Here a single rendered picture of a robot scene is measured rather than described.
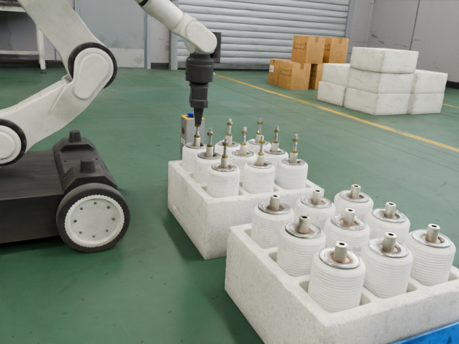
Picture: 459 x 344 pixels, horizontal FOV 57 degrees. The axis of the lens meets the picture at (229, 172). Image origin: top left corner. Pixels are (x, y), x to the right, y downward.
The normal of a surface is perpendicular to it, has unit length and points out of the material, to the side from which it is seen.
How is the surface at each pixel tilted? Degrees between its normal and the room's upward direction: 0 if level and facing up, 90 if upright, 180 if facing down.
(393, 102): 90
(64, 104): 111
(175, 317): 0
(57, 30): 90
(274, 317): 90
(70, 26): 90
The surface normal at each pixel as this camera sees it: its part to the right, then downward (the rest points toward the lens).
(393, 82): 0.44, 0.32
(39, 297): 0.06, -0.94
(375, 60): -0.90, 0.09
